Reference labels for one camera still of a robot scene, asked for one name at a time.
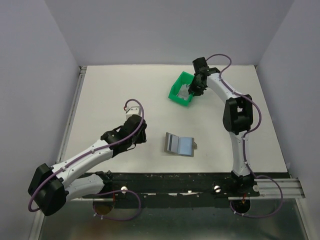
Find green plastic bin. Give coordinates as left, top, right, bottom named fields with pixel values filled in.
left=168, top=71, right=194, bottom=107

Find silver magnetic stripe card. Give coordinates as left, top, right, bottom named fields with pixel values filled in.
left=167, top=134, right=179, bottom=154

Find grey card holder wallet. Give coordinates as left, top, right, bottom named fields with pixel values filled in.
left=164, top=132, right=198, bottom=157

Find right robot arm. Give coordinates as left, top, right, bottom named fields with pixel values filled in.
left=188, top=57, right=254, bottom=196

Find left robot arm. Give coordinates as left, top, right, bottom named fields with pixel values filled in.
left=27, top=114, right=147, bottom=217

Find cards in green bin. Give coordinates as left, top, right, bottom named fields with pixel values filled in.
left=176, top=84, right=193, bottom=101

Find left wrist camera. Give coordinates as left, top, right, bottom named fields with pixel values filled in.
left=124, top=106, right=142, bottom=120

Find aluminium left side rail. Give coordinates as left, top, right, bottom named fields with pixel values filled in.
left=55, top=66, right=88, bottom=164

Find aluminium rail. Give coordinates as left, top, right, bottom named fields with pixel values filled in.
left=53, top=174, right=305, bottom=203
left=55, top=66, right=88, bottom=164

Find aluminium front rail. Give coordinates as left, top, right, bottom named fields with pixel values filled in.
left=53, top=174, right=305, bottom=203

